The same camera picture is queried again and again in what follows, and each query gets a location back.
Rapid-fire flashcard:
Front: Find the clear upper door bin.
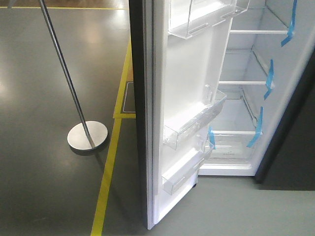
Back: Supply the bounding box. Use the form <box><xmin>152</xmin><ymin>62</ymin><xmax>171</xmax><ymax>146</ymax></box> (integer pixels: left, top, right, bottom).
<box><xmin>168</xmin><ymin>0</ymin><xmax>250</xmax><ymax>39</ymax></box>

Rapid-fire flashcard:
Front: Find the clear middle door bin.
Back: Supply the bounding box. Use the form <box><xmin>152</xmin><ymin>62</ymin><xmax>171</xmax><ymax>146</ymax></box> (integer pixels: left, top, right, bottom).
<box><xmin>163</xmin><ymin>90</ymin><xmax>227</xmax><ymax>150</ymax></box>

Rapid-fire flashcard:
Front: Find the metal floor stand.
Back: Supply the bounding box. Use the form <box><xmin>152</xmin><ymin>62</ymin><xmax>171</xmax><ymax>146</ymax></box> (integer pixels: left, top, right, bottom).
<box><xmin>39</xmin><ymin>0</ymin><xmax>108</xmax><ymax>151</ymax></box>

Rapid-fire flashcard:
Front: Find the clear lower door bin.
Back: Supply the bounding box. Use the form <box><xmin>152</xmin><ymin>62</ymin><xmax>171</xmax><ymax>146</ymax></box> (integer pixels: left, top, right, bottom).
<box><xmin>162</xmin><ymin>135</ymin><xmax>214</xmax><ymax>195</ymax></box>

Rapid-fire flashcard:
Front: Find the blue tape strip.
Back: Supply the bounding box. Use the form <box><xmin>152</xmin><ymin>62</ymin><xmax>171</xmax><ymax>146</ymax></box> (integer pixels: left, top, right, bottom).
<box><xmin>247</xmin><ymin>107</ymin><xmax>264</xmax><ymax>148</ymax></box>
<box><xmin>281</xmin><ymin>0</ymin><xmax>298</xmax><ymax>47</ymax></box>
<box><xmin>264</xmin><ymin>59</ymin><xmax>274</xmax><ymax>100</ymax></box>
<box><xmin>208</xmin><ymin>126</ymin><xmax>216</xmax><ymax>149</ymax></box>

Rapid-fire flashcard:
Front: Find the clear door bin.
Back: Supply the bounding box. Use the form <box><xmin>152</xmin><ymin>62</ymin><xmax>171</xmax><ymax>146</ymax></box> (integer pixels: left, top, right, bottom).
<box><xmin>162</xmin><ymin>135</ymin><xmax>214</xmax><ymax>195</ymax></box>
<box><xmin>168</xmin><ymin>0</ymin><xmax>250</xmax><ymax>39</ymax></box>
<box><xmin>163</xmin><ymin>90</ymin><xmax>227</xmax><ymax>150</ymax></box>

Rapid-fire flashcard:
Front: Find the dark grey fridge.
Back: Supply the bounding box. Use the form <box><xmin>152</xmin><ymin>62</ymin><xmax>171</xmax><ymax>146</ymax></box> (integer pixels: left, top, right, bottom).
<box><xmin>199</xmin><ymin>0</ymin><xmax>315</xmax><ymax>181</ymax></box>

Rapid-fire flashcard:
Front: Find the fridge door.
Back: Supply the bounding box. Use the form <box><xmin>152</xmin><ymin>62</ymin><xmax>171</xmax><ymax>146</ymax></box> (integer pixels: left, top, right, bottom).
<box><xmin>128</xmin><ymin>0</ymin><xmax>252</xmax><ymax>231</ymax></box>

